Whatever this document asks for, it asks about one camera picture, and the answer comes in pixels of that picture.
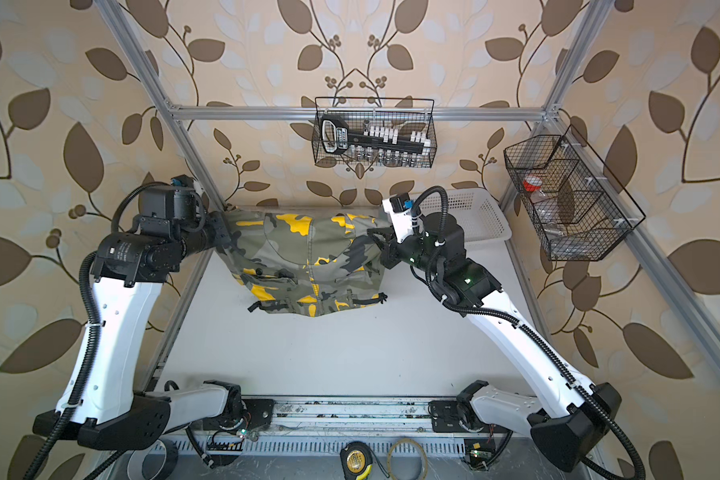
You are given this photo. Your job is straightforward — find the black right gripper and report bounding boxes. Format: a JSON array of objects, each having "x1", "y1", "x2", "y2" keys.
[{"x1": 371, "y1": 225, "x2": 445, "y2": 282}]

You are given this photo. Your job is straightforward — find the camouflage trousers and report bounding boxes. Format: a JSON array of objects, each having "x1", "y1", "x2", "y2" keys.
[{"x1": 219, "y1": 209, "x2": 390, "y2": 317}]

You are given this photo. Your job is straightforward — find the white plastic basket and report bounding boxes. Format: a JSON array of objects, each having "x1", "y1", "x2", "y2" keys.
[{"x1": 447, "y1": 188, "x2": 512, "y2": 242}]

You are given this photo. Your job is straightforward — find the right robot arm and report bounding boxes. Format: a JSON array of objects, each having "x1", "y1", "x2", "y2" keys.
[{"x1": 378, "y1": 186, "x2": 646, "y2": 479}]

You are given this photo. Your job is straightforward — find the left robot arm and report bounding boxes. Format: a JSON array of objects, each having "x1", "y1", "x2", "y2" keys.
[{"x1": 24, "y1": 175, "x2": 245, "y2": 479}]

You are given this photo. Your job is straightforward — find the black socket set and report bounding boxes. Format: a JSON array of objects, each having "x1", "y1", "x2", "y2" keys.
[{"x1": 319, "y1": 115, "x2": 432, "y2": 154}]

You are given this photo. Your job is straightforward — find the yellow tape measure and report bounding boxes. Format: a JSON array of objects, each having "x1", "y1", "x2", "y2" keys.
[{"x1": 339, "y1": 441, "x2": 374, "y2": 480}]

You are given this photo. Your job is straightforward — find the grey tape roll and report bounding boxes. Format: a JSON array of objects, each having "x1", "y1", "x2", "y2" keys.
[{"x1": 126, "y1": 439, "x2": 179, "y2": 480}]

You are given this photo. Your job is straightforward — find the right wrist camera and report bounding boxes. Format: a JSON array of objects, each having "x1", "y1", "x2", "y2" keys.
[{"x1": 382, "y1": 193, "x2": 415, "y2": 244}]

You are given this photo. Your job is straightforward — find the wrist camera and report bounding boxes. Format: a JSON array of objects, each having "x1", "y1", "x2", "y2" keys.
[
  {"x1": 382, "y1": 193, "x2": 415, "y2": 244},
  {"x1": 170, "y1": 174, "x2": 205, "y2": 196}
]

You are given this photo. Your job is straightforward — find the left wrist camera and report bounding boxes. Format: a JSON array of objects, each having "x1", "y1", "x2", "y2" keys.
[{"x1": 170, "y1": 174, "x2": 205, "y2": 196}]

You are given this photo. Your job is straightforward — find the black wire basket centre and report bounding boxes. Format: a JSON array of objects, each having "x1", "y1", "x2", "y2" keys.
[{"x1": 310, "y1": 95, "x2": 438, "y2": 169}]

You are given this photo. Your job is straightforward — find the black wire basket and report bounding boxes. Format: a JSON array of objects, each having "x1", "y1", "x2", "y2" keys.
[
  {"x1": 310, "y1": 95, "x2": 438, "y2": 169},
  {"x1": 503, "y1": 126, "x2": 646, "y2": 261}
]

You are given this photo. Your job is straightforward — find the black wire basket right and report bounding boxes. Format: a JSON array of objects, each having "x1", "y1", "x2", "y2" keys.
[{"x1": 503, "y1": 126, "x2": 646, "y2": 261}]

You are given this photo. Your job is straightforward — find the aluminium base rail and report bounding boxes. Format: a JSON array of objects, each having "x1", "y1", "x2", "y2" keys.
[{"x1": 104, "y1": 394, "x2": 601, "y2": 436}]

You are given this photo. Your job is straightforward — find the aluminium frame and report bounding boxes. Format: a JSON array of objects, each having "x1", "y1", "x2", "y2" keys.
[{"x1": 99, "y1": 1, "x2": 720, "y2": 415}]

